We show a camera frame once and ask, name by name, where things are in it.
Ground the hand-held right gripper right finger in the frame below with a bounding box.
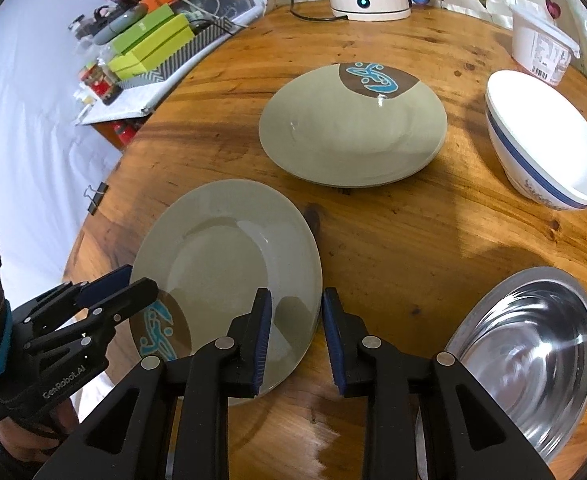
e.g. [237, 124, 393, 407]
[322, 287, 569, 480]

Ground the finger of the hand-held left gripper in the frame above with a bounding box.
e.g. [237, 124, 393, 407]
[23, 277, 160, 361]
[20, 264, 133, 333]

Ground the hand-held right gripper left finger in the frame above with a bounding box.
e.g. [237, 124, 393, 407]
[33, 287, 274, 480]

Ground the green plate with brown patch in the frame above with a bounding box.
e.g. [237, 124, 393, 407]
[258, 62, 448, 184]
[273, 125, 447, 190]
[129, 179, 323, 407]

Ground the white bowl with blue stripe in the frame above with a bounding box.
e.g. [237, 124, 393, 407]
[485, 92, 587, 211]
[486, 70, 587, 206]

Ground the person's left hand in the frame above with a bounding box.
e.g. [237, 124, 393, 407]
[0, 400, 80, 457]

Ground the black binder clip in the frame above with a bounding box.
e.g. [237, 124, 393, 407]
[82, 182, 110, 217]

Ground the white branch print bedsheet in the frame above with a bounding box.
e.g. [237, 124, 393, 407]
[0, 0, 284, 411]

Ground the white board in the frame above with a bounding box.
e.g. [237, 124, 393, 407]
[76, 79, 175, 127]

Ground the red jar with black lid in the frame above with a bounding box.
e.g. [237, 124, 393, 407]
[80, 62, 124, 107]

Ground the lime green box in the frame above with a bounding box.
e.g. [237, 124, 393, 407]
[108, 14, 196, 75]

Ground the dark green box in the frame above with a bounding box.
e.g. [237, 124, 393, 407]
[109, 4, 175, 57]

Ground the grey handheld device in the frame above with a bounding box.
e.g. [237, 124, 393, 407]
[93, 2, 150, 46]

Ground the white plastic tub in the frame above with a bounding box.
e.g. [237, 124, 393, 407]
[511, 7, 581, 86]

